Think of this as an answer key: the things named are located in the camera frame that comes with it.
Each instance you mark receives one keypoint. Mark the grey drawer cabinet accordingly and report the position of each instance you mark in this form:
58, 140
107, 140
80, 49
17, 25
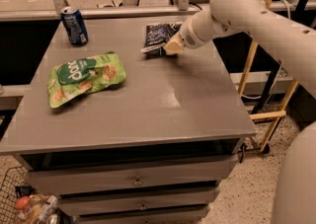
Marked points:
166, 109

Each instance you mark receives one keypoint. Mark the green snack bag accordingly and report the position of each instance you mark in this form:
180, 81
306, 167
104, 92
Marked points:
84, 76

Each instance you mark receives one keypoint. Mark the grey drawer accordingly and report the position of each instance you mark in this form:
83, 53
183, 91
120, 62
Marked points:
144, 174
157, 198
155, 216

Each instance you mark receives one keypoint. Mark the dark blue chip bag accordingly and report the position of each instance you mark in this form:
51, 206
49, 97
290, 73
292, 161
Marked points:
157, 36

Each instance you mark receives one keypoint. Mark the orange round item in basket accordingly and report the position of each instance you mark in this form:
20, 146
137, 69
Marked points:
22, 202

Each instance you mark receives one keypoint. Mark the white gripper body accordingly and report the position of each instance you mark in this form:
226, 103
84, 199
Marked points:
187, 37

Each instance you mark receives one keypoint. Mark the blue soda can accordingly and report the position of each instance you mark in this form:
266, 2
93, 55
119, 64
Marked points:
74, 24

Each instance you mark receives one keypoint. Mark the middle grey drawer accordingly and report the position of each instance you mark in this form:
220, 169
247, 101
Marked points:
157, 198

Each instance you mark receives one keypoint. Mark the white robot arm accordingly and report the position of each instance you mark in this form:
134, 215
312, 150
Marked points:
294, 45

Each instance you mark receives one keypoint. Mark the white bottle in basket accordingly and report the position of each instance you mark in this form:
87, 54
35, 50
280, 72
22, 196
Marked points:
48, 208

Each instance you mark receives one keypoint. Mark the top grey drawer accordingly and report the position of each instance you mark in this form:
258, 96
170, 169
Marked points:
144, 174

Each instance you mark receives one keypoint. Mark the bottom grey drawer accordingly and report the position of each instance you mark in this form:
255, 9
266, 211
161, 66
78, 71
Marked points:
155, 216

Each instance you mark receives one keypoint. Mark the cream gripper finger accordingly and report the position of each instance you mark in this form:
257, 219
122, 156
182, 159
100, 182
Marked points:
175, 45

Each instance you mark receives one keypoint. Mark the black wire basket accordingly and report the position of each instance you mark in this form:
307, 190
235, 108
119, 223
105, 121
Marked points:
13, 187

